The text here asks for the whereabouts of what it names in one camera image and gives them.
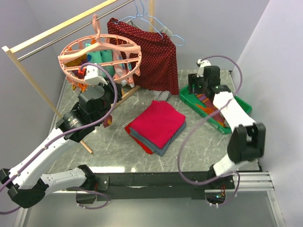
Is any purple orange striped sock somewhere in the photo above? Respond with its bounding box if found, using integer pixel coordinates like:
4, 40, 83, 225
103, 115, 112, 128

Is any pink round clip hanger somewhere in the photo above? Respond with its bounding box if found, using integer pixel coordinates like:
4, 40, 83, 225
58, 15, 142, 89

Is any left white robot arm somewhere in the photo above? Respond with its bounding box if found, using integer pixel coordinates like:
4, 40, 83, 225
0, 77, 121, 208

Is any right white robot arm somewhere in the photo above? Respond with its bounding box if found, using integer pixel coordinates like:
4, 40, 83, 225
187, 66, 266, 189

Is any green plastic tray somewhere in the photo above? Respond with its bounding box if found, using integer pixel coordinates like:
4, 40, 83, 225
179, 85, 252, 134

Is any orange sock in tray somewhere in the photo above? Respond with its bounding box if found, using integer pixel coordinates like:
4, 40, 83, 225
196, 104, 218, 115

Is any white blue hanging sock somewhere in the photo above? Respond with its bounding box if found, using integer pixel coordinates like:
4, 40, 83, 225
112, 50, 134, 88

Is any red folded towel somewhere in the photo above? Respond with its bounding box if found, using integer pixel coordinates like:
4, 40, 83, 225
125, 122, 153, 155

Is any grey cloth under dress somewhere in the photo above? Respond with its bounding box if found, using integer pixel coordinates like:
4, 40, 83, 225
151, 90, 171, 101

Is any dark red dotted cloth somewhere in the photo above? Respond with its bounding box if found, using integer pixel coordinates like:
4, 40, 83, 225
107, 18, 179, 95

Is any grey folded towel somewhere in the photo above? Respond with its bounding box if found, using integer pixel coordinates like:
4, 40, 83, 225
130, 122, 187, 156

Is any metal hanging rod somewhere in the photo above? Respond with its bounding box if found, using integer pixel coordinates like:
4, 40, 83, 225
17, 0, 133, 61

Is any black base beam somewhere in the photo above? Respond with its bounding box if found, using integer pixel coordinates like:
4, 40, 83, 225
81, 172, 235, 200

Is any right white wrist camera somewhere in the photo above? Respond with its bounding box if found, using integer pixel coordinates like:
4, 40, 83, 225
197, 59, 211, 77

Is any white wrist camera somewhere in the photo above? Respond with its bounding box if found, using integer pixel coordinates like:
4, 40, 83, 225
78, 63, 108, 86
197, 59, 211, 77

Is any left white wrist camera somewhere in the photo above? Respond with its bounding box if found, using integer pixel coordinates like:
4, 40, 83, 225
78, 63, 108, 86

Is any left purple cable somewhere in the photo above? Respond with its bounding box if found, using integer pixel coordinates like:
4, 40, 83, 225
0, 62, 118, 215

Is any purple cable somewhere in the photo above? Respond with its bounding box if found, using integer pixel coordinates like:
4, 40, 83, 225
177, 55, 242, 209
0, 62, 118, 215

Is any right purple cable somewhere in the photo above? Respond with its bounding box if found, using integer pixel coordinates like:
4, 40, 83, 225
177, 55, 242, 209

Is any blue wire hanger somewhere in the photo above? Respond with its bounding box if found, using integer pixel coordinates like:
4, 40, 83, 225
116, 0, 185, 47

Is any wooden clothes rack frame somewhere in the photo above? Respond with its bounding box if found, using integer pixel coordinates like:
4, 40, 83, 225
1, 0, 155, 156

